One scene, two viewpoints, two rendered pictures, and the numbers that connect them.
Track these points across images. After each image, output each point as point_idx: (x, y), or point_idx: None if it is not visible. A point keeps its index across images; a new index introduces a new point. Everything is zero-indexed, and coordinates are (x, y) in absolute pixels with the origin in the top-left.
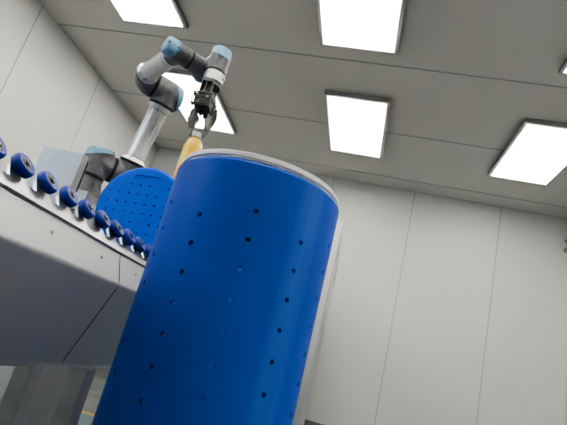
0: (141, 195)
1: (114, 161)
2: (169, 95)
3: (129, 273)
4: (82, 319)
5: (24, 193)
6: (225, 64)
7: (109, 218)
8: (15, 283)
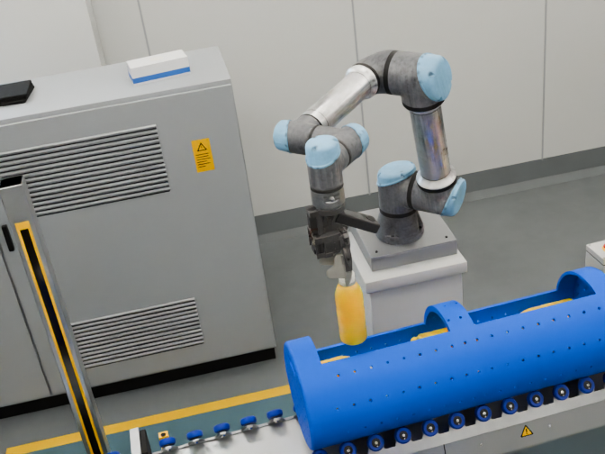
0: (293, 381)
1: (405, 190)
2: (410, 94)
3: None
4: None
5: None
6: (321, 177)
7: (292, 392)
8: None
